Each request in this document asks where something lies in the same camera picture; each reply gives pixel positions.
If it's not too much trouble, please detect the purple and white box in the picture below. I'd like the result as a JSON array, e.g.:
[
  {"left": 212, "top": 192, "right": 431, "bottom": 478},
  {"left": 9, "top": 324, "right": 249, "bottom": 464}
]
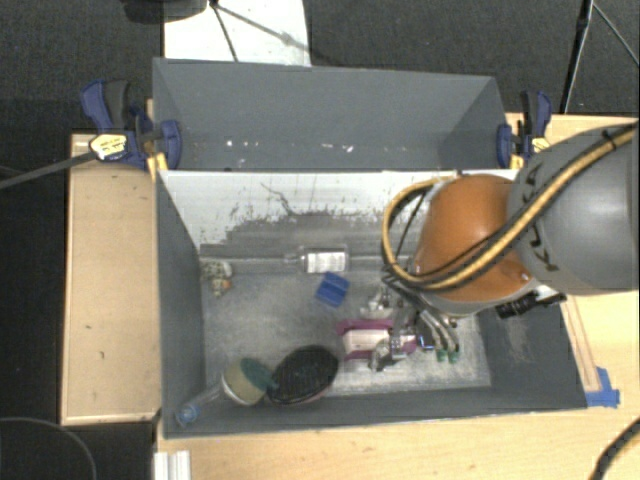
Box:
[{"left": 335, "top": 317, "right": 417, "bottom": 362}]

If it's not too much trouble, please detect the white small plastic piece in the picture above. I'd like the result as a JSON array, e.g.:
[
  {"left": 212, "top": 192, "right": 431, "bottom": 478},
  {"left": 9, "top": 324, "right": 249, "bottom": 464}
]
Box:
[{"left": 359, "top": 291, "right": 395, "bottom": 319}]

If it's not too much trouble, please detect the black oval brush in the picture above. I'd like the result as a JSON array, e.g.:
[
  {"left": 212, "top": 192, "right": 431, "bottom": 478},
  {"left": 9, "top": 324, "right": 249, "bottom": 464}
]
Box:
[{"left": 266, "top": 344, "right": 341, "bottom": 409}]

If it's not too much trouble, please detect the blue ridged block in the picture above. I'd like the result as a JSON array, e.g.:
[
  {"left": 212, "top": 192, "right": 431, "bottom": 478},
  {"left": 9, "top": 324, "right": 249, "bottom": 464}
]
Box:
[{"left": 314, "top": 270, "right": 351, "bottom": 309}]

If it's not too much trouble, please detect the clear plastic bottle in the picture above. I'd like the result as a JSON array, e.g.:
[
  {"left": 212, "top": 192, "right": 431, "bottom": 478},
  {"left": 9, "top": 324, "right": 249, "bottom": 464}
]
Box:
[{"left": 283, "top": 246, "right": 352, "bottom": 275}]

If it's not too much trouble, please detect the grey speckled toy animal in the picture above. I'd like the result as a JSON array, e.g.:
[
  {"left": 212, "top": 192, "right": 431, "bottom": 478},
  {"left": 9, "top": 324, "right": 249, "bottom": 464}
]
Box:
[{"left": 199, "top": 259, "right": 234, "bottom": 297}]

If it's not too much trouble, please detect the grey metal bin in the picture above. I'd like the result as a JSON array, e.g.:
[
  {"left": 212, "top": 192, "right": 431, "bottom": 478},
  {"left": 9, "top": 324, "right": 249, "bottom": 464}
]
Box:
[{"left": 151, "top": 56, "right": 589, "bottom": 440}]

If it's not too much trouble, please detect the pale wood flat board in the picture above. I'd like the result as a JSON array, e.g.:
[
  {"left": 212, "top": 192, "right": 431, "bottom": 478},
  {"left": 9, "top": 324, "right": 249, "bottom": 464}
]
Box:
[{"left": 59, "top": 132, "right": 162, "bottom": 427}]

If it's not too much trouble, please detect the black cylinder on white bracket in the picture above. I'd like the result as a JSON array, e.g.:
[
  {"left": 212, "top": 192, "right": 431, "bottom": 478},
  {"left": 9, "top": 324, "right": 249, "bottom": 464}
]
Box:
[{"left": 494, "top": 287, "right": 567, "bottom": 320}]

